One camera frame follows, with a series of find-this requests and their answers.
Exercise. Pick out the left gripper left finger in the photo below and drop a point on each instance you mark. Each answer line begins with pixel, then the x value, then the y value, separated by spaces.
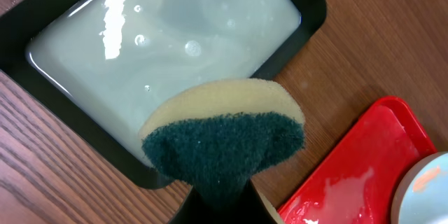
pixel 192 211

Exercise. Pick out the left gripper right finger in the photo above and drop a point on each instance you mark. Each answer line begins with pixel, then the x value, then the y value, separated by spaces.
pixel 253 209

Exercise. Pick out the green and yellow sponge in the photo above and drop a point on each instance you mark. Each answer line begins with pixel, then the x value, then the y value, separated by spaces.
pixel 217 135

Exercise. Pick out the light blue plate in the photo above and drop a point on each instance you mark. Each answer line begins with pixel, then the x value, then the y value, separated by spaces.
pixel 421 196

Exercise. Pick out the red plastic tray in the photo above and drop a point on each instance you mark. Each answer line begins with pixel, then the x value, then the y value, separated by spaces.
pixel 356 182

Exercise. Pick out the black tray with soapy water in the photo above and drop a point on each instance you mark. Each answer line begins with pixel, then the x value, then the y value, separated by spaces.
pixel 104 66

